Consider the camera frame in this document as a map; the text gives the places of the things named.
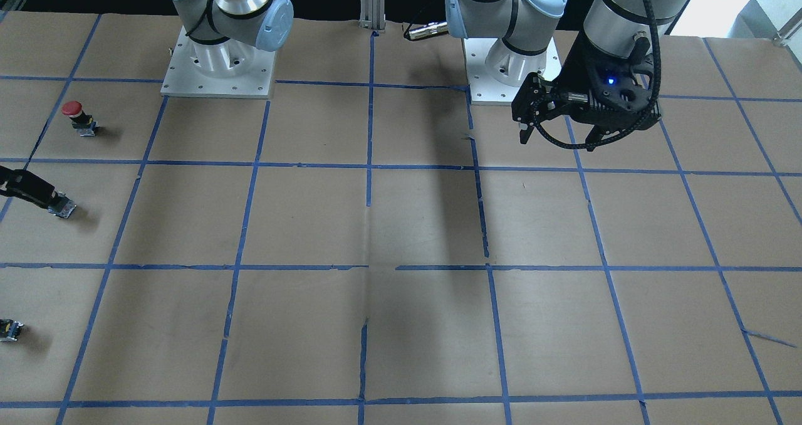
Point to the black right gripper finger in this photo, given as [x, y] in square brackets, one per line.
[28, 186]

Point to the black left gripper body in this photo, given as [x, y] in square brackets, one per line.
[578, 76]

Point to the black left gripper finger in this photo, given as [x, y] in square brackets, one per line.
[599, 137]
[526, 127]

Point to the yellow push button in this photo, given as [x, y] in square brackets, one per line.
[62, 207]

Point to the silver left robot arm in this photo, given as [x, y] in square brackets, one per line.
[608, 24]

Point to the red push button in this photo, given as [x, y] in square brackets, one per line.
[84, 124]

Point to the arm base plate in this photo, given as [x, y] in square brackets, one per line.
[231, 69]
[495, 73]

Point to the silver cable connector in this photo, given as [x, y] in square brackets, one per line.
[430, 30]

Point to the aluminium frame post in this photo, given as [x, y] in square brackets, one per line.
[372, 15]

